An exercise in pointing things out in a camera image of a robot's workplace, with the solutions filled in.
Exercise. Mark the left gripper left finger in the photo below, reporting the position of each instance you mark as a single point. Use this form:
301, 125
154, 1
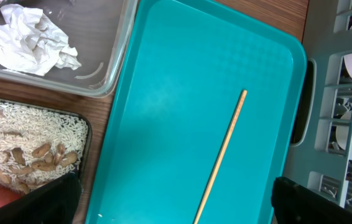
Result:
55, 202

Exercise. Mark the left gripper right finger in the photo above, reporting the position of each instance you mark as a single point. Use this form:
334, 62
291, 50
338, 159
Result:
295, 204

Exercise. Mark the wooden chopstick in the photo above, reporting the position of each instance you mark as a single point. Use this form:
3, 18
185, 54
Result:
220, 156

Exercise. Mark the grey dish rack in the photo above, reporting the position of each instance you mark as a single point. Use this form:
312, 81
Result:
315, 160

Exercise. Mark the spilled rice and peanuts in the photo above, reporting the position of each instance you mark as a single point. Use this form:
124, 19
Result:
39, 145

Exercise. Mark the black plastic tray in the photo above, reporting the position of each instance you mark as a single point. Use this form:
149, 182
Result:
41, 160

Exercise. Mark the teal plastic tray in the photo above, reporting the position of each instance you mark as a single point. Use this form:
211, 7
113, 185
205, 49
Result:
186, 65

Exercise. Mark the clear plastic bin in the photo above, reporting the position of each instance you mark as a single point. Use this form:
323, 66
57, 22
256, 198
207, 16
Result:
99, 30

